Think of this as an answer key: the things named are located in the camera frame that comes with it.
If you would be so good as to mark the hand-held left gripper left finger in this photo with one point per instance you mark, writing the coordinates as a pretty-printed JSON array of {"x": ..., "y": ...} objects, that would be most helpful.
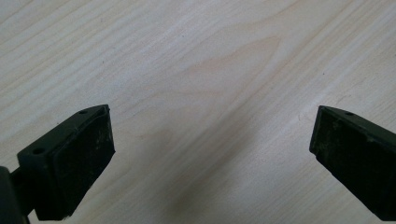
[{"x": 70, "y": 165}]

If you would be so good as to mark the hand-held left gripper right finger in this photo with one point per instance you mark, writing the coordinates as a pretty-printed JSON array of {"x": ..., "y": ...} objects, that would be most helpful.
[{"x": 358, "y": 161}]

